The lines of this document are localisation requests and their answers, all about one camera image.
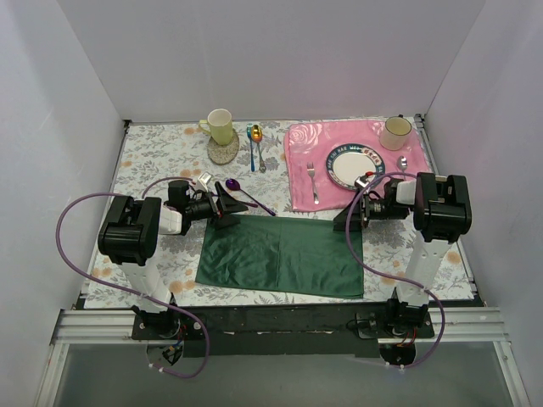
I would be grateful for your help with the dark green cloth napkin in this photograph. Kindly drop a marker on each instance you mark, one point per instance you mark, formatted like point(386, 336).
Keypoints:
point(280, 254)

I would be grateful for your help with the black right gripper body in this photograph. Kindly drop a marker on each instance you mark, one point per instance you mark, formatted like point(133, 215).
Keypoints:
point(365, 209)

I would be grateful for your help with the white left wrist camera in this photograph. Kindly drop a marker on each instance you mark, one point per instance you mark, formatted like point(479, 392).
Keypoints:
point(202, 182)

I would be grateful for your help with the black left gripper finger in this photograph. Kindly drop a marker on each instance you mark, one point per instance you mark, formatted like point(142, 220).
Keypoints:
point(227, 204)
point(225, 221)

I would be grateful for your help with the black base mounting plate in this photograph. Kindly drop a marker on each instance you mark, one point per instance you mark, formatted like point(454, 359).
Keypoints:
point(272, 329)

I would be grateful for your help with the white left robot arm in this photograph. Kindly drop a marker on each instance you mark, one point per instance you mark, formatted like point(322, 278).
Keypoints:
point(130, 232)

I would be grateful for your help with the silver fork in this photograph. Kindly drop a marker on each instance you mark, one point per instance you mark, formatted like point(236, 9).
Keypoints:
point(311, 173)

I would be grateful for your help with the gold rainbow spoon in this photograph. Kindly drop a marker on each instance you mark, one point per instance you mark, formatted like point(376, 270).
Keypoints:
point(256, 135)

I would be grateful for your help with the purple spoon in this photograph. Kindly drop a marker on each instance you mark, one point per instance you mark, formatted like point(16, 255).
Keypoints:
point(234, 185)

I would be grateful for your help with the yellow-green mug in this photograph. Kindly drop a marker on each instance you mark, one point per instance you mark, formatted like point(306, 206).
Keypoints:
point(218, 125)

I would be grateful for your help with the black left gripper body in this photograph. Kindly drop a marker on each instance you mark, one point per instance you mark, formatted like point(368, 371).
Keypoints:
point(217, 204)

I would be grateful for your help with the aluminium frame rail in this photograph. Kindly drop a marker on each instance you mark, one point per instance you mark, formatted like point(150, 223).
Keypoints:
point(108, 326)

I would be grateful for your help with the speckled round coaster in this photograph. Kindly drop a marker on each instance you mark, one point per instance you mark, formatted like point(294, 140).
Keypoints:
point(223, 154)

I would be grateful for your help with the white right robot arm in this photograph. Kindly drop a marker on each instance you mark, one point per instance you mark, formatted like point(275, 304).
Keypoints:
point(441, 212)

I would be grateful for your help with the silver spoon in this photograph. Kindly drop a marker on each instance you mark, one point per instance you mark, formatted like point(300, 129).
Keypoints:
point(402, 164)

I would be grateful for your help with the white plate blue rim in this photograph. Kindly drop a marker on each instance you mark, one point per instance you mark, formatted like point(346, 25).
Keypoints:
point(348, 161)

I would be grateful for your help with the cream enamel mug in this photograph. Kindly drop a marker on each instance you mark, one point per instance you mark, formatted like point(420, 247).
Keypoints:
point(396, 130)

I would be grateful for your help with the pink rose placemat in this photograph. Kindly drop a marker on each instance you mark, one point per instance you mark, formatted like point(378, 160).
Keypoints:
point(325, 158)

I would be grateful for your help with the blue handled spoon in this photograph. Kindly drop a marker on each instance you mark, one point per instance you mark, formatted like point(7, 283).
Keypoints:
point(249, 131)

